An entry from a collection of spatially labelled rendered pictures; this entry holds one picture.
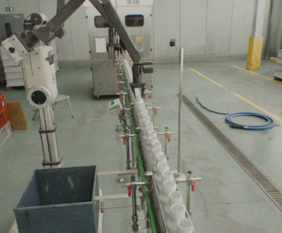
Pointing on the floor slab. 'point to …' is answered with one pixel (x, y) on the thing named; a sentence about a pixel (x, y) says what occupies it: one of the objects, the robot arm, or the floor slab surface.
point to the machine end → (110, 68)
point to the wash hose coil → (245, 115)
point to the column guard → (254, 53)
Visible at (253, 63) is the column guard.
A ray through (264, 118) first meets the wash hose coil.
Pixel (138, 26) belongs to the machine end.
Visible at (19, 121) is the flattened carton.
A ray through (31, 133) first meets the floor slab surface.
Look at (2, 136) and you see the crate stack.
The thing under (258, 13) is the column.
